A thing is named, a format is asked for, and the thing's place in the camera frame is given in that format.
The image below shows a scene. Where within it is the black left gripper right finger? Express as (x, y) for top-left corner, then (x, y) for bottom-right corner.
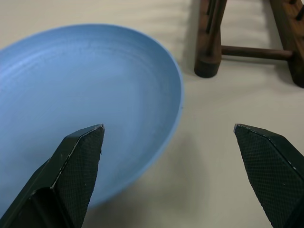
(233, 123), (304, 228)

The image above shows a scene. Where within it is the blue plate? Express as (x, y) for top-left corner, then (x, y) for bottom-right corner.
(0, 23), (185, 211)

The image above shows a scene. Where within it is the dark wooden rack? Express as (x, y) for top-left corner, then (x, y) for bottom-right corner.
(194, 0), (304, 89)

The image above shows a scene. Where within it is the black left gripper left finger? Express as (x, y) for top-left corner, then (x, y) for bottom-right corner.
(0, 123), (105, 228)

